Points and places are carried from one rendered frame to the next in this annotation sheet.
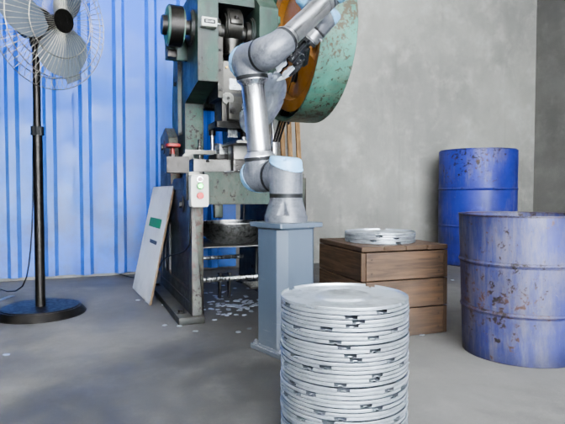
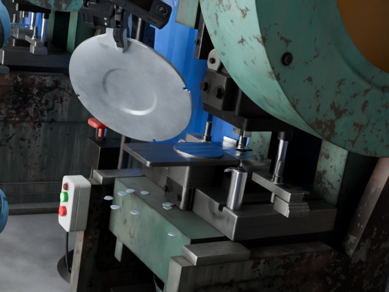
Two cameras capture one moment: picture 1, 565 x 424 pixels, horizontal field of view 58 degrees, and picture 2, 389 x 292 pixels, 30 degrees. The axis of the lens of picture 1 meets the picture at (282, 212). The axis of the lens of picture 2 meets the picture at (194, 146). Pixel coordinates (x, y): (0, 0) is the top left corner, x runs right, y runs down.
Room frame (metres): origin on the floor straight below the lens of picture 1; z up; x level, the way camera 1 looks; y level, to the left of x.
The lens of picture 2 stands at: (2.05, -1.45, 1.26)
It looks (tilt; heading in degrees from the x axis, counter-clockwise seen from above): 16 degrees down; 79
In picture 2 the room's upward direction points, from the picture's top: 9 degrees clockwise
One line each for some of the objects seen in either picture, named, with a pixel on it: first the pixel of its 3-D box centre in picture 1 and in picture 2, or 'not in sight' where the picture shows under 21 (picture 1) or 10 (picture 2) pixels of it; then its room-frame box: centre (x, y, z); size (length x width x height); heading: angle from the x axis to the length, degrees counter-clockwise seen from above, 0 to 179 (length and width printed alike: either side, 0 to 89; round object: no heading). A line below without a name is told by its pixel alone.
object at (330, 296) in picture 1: (343, 295); not in sight; (1.16, -0.14, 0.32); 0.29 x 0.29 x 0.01
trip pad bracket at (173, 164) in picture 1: (176, 177); (99, 172); (2.19, 0.45, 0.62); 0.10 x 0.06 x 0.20; 112
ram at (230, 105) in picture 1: (234, 92); (245, 48); (2.48, 0.23, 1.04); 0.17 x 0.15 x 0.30; 22
